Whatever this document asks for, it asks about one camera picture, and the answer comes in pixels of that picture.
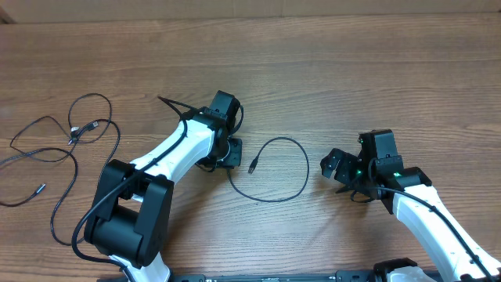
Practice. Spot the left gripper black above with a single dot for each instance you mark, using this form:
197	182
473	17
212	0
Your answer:
235	157

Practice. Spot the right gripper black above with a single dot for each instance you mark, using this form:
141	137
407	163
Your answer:
347	162

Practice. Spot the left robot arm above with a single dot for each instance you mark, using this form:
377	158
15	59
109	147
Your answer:
128	219

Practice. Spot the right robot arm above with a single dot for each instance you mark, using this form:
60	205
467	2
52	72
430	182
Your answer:
378	172

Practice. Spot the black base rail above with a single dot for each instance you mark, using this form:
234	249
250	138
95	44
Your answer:
339	276

